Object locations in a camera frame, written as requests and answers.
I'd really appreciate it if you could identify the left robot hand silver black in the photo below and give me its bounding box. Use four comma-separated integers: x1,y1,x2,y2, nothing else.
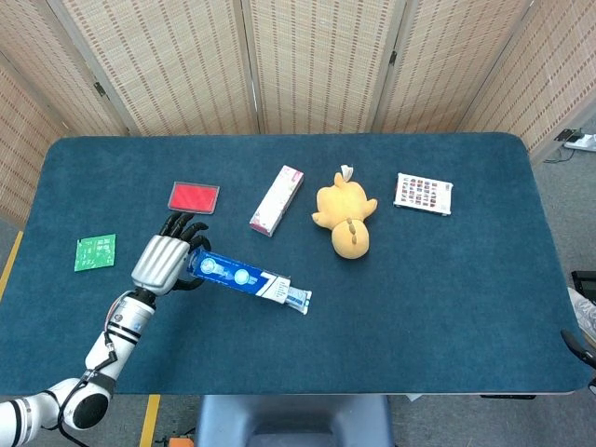
130,212,212,298

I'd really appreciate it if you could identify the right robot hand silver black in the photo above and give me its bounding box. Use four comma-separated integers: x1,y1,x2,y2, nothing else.
560,329,596,393

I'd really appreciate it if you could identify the blue and white toothpaste box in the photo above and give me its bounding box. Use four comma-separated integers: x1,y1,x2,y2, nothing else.
185,247,292,305

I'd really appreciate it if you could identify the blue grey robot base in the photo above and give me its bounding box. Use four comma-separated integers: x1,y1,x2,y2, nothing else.
195,394,396,447

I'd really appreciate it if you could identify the black plastic tray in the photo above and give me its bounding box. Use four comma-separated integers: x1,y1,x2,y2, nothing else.
570,269,596,293

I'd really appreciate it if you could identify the pink and white long box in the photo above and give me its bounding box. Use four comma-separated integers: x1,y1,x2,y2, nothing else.
249,164,305,238

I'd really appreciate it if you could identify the white patterned card pack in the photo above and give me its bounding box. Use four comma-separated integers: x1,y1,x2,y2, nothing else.
393,172,454,218

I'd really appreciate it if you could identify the green printed packet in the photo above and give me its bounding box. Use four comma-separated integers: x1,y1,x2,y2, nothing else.
74,233,117,273

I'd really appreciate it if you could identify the red card in clear case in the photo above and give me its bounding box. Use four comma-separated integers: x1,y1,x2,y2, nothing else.
168,181,221,216

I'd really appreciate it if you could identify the yellow floor tape strip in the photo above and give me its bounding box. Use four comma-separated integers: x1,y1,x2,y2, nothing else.
139,394,162,447
0,230,24,302

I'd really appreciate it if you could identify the woven bamboo screen panel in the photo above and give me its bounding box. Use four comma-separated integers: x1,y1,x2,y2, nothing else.
46,0,261,137
372,0,536,135
458,0,596,157
0,0,127,229
239,0,409,136

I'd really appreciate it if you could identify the yellow plush toy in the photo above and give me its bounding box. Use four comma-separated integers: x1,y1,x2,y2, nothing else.
311,164,379,260

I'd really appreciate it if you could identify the white power strip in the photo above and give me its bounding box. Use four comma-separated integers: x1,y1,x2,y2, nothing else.
562,133,596,154

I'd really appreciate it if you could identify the dark blue table cloth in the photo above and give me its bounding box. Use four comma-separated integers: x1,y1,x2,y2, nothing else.
0,132,592,397

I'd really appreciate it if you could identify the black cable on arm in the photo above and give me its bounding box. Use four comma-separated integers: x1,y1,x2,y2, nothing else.
44,342,118,437

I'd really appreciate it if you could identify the orange object with cables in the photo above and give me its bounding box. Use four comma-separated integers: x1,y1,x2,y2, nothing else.
156,430,196,447

